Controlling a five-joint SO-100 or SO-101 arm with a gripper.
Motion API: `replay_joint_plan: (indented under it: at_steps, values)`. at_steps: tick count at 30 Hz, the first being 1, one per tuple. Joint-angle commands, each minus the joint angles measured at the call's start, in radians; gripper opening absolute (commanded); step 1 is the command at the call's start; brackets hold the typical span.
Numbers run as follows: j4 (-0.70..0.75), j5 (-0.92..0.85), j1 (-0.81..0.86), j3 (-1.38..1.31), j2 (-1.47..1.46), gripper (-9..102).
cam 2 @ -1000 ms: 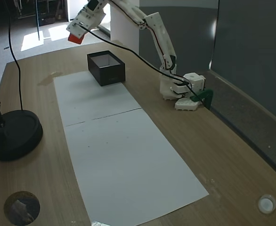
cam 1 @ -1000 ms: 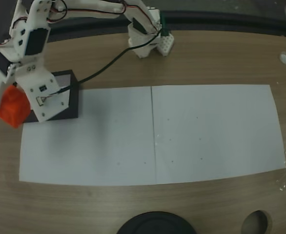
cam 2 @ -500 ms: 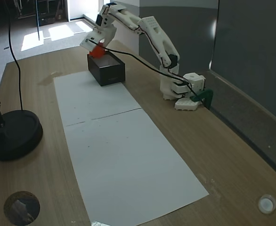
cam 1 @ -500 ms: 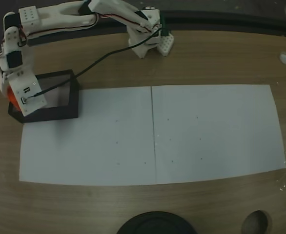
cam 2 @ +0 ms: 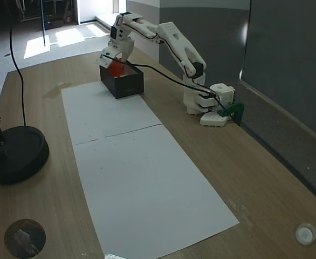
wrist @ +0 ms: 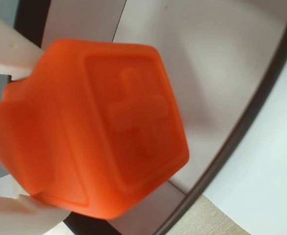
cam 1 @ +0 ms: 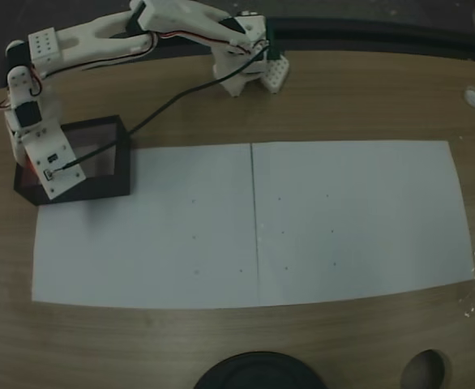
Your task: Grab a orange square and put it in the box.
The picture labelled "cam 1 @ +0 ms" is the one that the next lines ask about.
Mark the black table edge rail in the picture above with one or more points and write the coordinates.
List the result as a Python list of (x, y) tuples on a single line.
[(363, 38)]

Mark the black round chair seat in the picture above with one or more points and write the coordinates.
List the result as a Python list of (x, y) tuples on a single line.
[(258, 373)]

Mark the small white round cap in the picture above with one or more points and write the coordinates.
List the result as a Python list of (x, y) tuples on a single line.
[(474, 96)]

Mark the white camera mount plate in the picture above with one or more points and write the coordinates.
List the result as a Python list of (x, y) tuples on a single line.
[(59, 184)]

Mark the dark brown open box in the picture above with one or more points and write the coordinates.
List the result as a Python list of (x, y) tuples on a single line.
[(122, 162)]

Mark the white paper sheet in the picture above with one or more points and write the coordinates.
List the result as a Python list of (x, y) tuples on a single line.
[(363, 210), (140, 243)]

